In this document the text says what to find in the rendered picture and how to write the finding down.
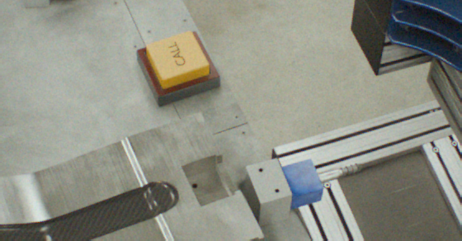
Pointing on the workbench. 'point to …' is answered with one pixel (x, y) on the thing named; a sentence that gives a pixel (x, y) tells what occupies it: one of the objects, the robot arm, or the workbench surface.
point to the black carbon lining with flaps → (98, 216)
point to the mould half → (195, 125)
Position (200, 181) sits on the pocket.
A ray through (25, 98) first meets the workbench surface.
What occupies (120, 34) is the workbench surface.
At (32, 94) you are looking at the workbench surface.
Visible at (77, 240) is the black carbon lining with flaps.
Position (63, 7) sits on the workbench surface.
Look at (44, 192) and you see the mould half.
